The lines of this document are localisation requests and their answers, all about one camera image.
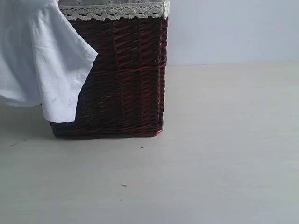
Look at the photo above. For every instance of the white t-shirt red lettering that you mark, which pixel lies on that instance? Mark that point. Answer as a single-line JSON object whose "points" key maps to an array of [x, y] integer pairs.
{"points": [[43, 60]]}

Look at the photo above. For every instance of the dark red wicker basket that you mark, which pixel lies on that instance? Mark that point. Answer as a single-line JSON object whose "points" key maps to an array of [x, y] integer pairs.
{"points": [[123, 95]]}

